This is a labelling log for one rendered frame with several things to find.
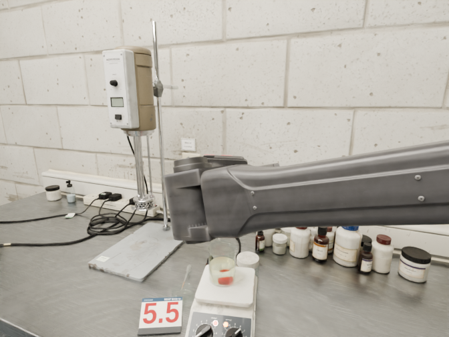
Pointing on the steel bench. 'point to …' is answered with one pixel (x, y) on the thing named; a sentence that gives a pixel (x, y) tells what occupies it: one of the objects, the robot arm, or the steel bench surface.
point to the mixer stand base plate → (137, 253)
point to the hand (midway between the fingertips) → (220, 165)
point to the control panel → (199, 318)
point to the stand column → (160, 126)
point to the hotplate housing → (226, 310)
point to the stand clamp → (162, 87)
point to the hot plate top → (232, 296)
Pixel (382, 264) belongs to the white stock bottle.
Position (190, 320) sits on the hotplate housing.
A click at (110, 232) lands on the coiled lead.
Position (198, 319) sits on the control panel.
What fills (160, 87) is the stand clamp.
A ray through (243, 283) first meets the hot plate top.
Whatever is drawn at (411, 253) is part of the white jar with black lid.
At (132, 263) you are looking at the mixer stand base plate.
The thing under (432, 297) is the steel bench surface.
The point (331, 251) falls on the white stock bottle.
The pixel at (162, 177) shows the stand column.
